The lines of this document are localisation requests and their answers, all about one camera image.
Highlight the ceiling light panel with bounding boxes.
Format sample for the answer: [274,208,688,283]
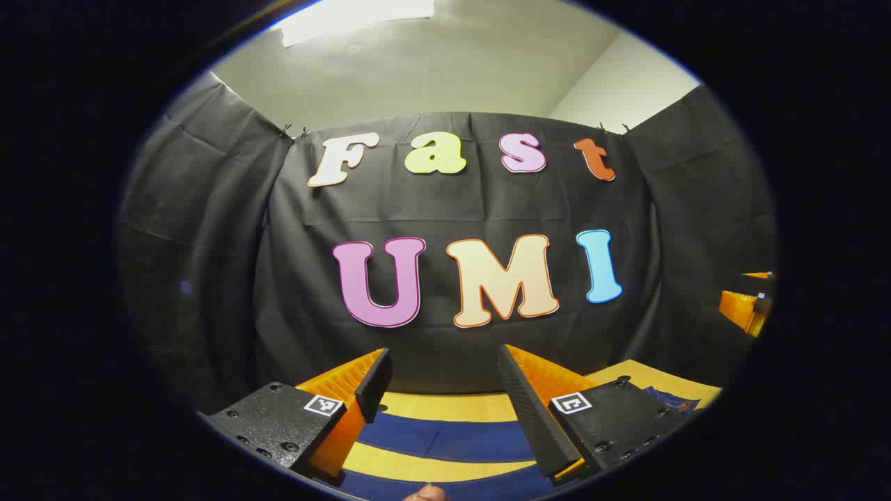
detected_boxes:
[278,0,436,48]

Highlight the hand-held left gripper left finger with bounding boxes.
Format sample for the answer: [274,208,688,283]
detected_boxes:
[200,348,393,486]

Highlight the black backdrop cloth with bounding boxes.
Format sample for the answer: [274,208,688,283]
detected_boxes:
[117,72,777,418]

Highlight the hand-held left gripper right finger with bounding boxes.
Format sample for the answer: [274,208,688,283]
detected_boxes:
[497,344,693,487]

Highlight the blue jeans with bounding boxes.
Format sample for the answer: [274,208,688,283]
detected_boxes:
[334,386,702,501]

